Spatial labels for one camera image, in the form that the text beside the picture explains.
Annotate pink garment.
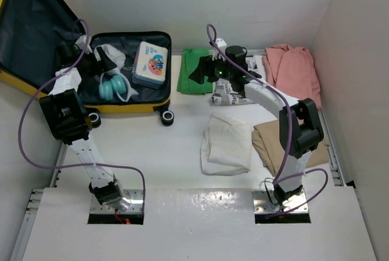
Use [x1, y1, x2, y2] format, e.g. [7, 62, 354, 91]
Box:
[263, 44, 322, 109]

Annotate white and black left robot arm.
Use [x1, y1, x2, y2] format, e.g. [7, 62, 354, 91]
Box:
[39, 42, 131, 212]

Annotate beige folded garment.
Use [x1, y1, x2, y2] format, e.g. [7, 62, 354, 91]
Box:
[252, 120, 330, 176]

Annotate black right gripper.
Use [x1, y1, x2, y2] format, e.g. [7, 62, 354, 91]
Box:
[190, 52, 235, 84]

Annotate white front platform board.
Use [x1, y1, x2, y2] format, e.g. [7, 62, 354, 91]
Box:
[24, 187, 376, 260]

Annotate first aid kit box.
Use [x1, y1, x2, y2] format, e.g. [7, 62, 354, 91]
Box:
[132, 41, 168, 89]

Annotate cream cloth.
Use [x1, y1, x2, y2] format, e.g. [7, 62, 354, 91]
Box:
[201, 113, 253, 176]

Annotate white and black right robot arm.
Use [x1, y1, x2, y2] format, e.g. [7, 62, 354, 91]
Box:
[189, 46, 324, 204]

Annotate newspaper print cloth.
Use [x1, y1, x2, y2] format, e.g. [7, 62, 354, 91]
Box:
[211, 55, 266, 106]

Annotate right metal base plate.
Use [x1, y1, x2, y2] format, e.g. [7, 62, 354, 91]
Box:
[252, 189, 309, 215]

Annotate green cloth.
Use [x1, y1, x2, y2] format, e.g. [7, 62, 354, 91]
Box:
[177, 48, 213, 95]

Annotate metal base plate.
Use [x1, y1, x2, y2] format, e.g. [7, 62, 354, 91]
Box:
[89, 189, 143, 215]
[252, 189, 309, 215]

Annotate teal headphones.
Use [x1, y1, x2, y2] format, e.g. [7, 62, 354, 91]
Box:
[98, 73, 139, 102]

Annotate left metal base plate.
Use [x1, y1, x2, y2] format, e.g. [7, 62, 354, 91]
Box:
[89, 189, 143, 215]

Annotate aluminium frame rail left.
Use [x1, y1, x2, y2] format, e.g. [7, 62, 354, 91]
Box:
[9, 144, 67, 261]

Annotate yellow open suitcase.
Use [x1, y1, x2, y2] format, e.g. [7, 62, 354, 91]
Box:
[1, 0, 174, 126]

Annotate crumpled white plastic bag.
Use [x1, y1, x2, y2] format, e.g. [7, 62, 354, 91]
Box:
[94, 44, 126, 70]

